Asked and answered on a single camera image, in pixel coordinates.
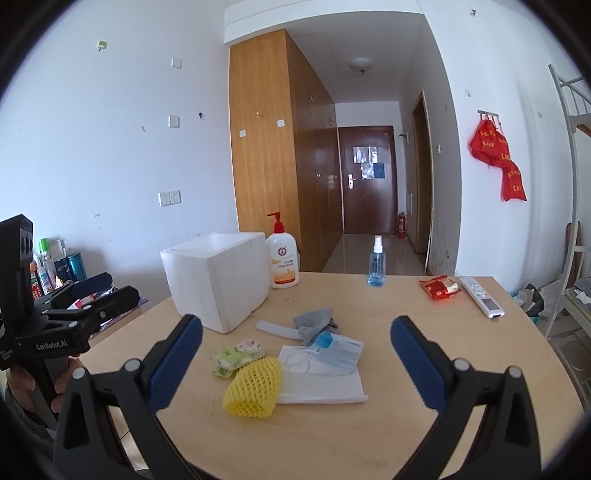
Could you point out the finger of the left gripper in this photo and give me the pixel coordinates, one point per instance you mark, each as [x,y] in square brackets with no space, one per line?
[90,286]
[99,306]

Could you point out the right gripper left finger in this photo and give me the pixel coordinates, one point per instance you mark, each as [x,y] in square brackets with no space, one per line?
[87,444]

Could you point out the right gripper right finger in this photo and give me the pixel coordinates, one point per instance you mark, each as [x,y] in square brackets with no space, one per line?
[506,444]

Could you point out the green floral tissue pack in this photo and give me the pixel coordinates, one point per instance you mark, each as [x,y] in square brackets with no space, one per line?
[230,360]

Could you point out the blue face mask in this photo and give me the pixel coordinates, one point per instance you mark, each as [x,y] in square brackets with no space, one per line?
[338,351]

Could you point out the grey sock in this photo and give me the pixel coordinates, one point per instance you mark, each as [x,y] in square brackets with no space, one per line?
[311,324]

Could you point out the person's left hand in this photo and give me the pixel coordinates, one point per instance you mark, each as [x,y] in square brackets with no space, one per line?
[22,384]

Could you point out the blue can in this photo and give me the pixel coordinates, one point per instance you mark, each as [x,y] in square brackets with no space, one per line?
[76,267]

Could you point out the white foam box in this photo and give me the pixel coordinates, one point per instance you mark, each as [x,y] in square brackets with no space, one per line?
[220,278]

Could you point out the yellow foam fruit net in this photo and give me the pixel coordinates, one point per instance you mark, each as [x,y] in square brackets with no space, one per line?
[254,391]

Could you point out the red snack packet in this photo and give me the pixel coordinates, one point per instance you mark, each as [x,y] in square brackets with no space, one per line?
[440,287]

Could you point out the white pump soap bottle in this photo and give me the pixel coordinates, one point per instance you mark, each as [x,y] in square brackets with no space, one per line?
[283,254]

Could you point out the white folded tissue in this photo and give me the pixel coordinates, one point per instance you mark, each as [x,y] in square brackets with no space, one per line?
[307,380]

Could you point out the blue spray bottle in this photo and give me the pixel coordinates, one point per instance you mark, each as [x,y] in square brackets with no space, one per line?
[377,264]

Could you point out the red fire extinguisher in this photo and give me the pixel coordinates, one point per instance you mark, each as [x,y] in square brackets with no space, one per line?
[403,224]

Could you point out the wooden wardrobe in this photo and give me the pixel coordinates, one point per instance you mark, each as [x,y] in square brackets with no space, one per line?
[284,146]

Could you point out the red hanging vests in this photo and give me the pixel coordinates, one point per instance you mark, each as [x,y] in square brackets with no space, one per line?
[490,146]

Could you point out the dark brown entrance door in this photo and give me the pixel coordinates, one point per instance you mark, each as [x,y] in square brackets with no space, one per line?
[369,179]

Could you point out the white metal bunk bed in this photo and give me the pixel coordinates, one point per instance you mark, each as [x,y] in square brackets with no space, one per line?
[575,104]

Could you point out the ceiling lamp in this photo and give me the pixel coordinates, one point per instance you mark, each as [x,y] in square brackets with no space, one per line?
[360,65]

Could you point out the double wall switch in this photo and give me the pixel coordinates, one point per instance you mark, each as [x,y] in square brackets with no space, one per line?
[169,198]

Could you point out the grey strap band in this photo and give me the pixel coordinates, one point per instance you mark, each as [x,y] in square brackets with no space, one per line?
[278,330]

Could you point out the wooden side door frame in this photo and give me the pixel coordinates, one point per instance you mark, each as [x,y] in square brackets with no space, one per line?
[424,180]

